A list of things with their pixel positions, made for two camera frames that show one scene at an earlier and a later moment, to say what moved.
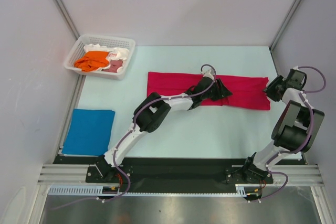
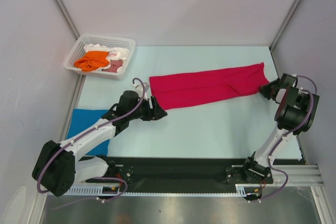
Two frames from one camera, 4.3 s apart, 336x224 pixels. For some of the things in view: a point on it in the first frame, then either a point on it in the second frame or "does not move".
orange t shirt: [92, 60] does not move
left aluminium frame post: [60, 4] does not move
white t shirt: [115, 53] does not move
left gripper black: [222, 91] → [155, 113]
